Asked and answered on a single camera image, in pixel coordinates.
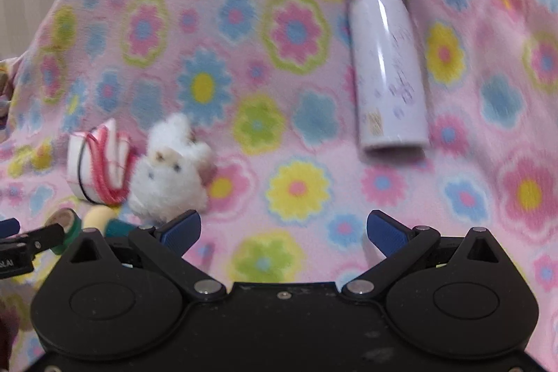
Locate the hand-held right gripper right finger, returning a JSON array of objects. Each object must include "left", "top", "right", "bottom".
[{"left": 341, "top": 210, "right": 502, "bottom": 303}]

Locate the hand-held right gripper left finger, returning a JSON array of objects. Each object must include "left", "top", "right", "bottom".
[{"left": 65, "top": 210, "right": 227, "bottom": 303}]

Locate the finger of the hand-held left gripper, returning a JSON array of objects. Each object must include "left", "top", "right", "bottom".
[
  {"left": 0, "top": 223, "right": 66, "bottom": 255},
  {"left": 0, "top": 217, "right": 21, "bottom": 240}
]

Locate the green plastic dumbbell-shaped item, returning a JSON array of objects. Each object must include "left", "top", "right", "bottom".
[{"left": 46, "top": 206, "right": 131, "bottom": 256}]

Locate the white plush animal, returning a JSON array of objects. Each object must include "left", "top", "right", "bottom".
[{"left": 128, "top": 113, "right": 215, "bottom": 225}]

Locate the pink flower fleece blanket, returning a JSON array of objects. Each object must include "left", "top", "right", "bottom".
[{"left": 0, "top": 0, "right": 558, "bottom": 372}]

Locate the purple and white bottle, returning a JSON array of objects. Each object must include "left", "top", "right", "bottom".
[{"left": 346, "top": 0, "right": 430, "bottom": 152}]

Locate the white box with pink cord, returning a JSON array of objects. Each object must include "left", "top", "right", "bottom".
[{"left": 66, "top": 118, "right": 137, "bottom": 207}]

